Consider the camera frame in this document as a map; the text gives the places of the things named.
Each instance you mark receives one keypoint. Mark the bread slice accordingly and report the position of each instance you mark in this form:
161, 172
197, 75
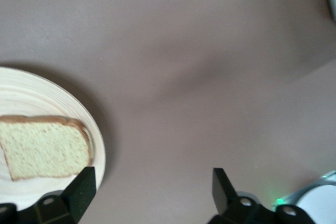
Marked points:
44, 148

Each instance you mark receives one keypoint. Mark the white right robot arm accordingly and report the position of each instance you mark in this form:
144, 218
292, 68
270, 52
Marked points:
320, 203

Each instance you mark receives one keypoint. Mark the brown table cover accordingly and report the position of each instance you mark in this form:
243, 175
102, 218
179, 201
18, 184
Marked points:
183, 51

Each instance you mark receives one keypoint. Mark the round wooden plate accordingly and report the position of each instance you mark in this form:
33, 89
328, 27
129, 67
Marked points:
39, 93

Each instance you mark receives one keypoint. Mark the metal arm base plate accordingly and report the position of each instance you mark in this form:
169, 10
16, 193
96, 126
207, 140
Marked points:
315, 185

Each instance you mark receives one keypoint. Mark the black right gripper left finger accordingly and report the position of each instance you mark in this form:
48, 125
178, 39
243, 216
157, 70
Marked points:
78, 190

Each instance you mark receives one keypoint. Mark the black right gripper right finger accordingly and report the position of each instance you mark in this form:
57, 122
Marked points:
225, 197

